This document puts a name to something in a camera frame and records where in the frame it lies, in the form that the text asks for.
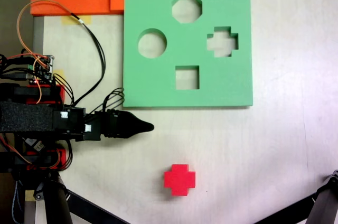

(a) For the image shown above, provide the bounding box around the small black circuit board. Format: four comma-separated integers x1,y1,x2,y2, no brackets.
24,138,45,153

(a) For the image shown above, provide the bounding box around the black USB cable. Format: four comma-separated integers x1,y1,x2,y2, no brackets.
0,72,29,81

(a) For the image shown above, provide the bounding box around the thin orange wire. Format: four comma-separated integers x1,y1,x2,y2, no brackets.
16,0,77,105

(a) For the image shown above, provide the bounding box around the black arm servo cable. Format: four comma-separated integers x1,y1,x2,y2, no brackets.
101,88,125,116

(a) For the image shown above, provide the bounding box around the long black cable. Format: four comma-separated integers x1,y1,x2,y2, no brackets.
70,12,107,107

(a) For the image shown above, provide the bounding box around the circuit board with green terminal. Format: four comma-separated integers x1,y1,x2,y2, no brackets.
26,54,55,85

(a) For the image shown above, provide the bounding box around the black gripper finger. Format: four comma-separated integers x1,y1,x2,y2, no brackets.
120,126,155,139
120,111,155,128

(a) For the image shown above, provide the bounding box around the green shape sorting board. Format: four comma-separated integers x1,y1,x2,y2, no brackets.
123,0,254,108

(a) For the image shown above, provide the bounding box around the black tripod leg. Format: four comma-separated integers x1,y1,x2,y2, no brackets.
253,170,338,224
33,172,132,224

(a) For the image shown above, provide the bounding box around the red wire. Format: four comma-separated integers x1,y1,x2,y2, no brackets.
5,53,44,61

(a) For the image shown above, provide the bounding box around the red cross columnar block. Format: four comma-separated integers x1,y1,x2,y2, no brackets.
163,164,196,197

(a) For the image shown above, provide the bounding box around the red black table clamp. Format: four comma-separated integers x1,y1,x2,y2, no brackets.
0,82,66,105
0,148,67,173

